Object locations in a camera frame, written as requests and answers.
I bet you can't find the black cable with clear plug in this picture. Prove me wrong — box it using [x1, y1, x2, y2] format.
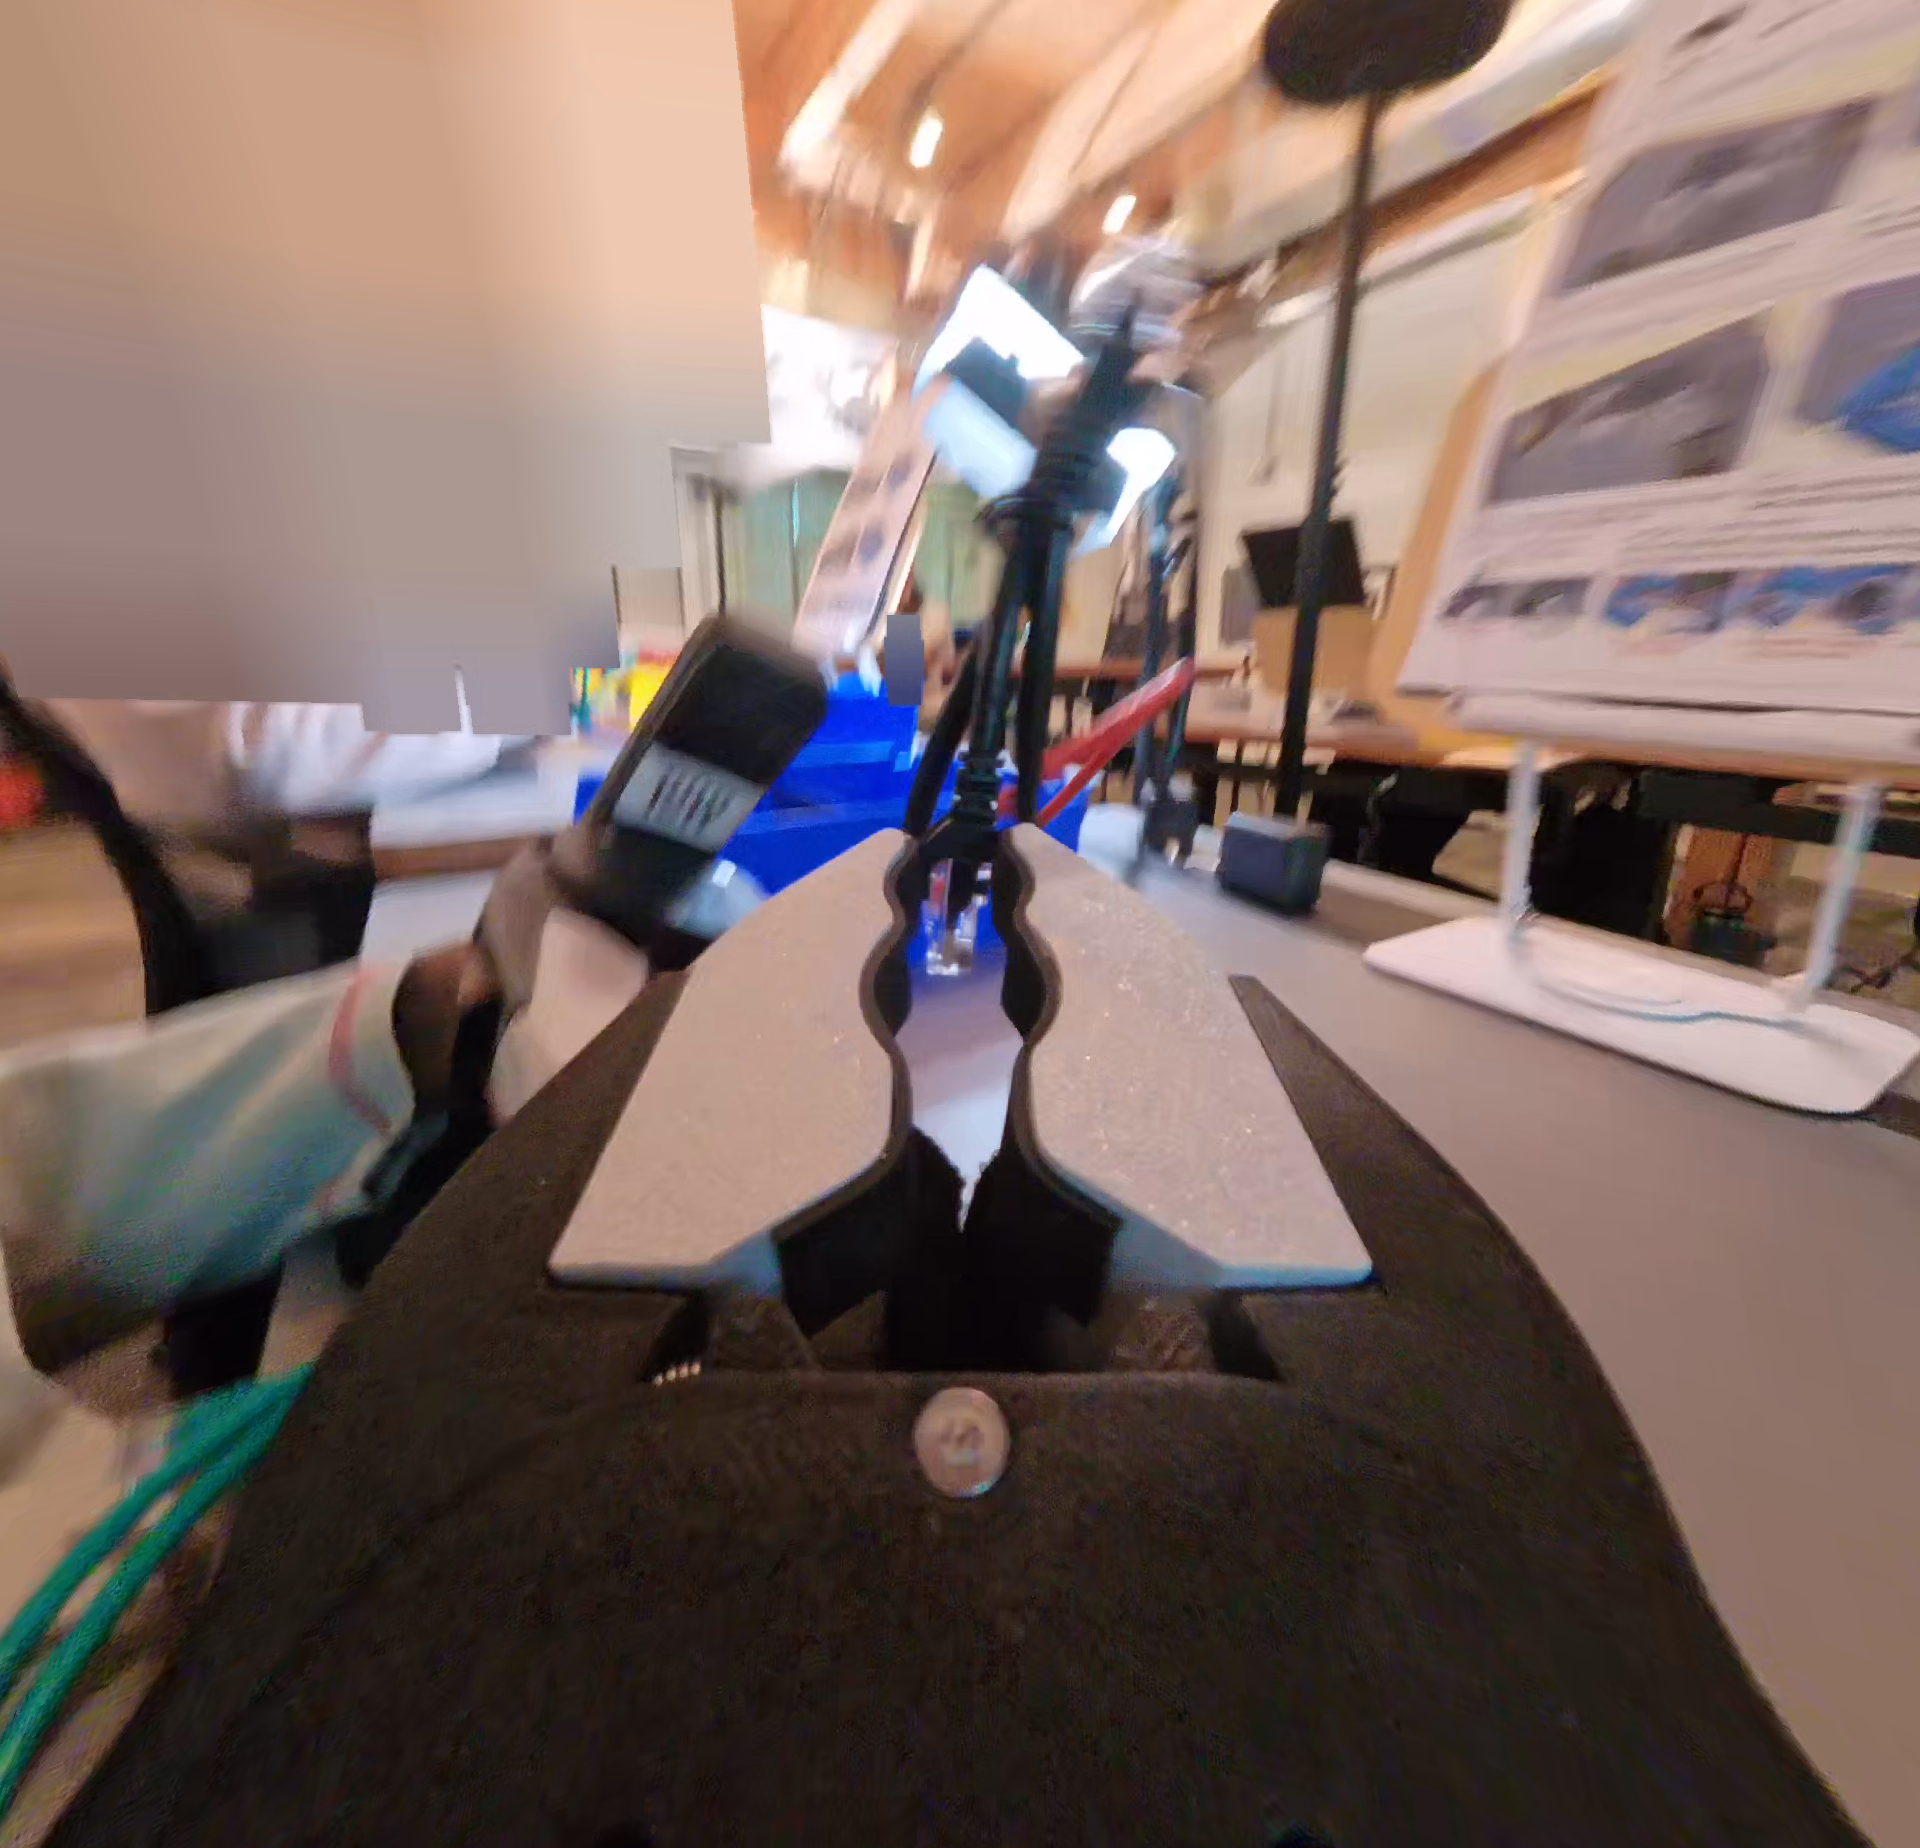
[900, 303, 1158, 981]

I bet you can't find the person's left forearm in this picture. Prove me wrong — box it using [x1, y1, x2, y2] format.
[0, 963, 414, 1371]

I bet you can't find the red bar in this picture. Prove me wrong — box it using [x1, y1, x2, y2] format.
[1034, 659, 1201, 818]

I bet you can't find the green cable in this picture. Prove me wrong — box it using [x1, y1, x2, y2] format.
[0, 1365, 309, 1692]
[0, 1428, 279, 1806]

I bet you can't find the black monitor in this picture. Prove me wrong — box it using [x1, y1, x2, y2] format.
[1241, 520, 1368, 611]

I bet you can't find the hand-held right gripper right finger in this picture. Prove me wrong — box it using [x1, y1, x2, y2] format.
[966, 825, 1374, 1333]

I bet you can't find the bright light panel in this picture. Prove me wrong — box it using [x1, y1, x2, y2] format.
[913, 265, 1179, 531]

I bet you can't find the cardboard box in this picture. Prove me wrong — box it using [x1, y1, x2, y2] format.
[1252, 607, 1375, 705]

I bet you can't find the small dark box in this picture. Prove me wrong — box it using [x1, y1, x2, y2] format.
[1213, 813, 1332, 916]

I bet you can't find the person's left hand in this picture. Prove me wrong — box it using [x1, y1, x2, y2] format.
[392, 889, 520, 1131]

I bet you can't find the blue plastic bin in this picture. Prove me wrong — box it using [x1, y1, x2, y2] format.
[575, 679, 1098, 894]

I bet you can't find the white poster stand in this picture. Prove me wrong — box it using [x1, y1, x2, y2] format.
[1363, 744, 1920, 1117]

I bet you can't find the black round-top floor stand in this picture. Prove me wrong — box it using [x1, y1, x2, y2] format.
[1259, 0, 1517, 830]

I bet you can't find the wooden desk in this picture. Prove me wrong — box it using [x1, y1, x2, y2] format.
[1169, 679, 1517, 778]

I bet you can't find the printed poster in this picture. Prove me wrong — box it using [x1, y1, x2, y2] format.
[1394, 0, 1920, 763]

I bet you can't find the tan wooden poster board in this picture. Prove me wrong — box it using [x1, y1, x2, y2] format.
[1368, 363, 1505, 741]

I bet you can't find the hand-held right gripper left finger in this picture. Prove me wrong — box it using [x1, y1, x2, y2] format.
[548, 829, 962, 1339]

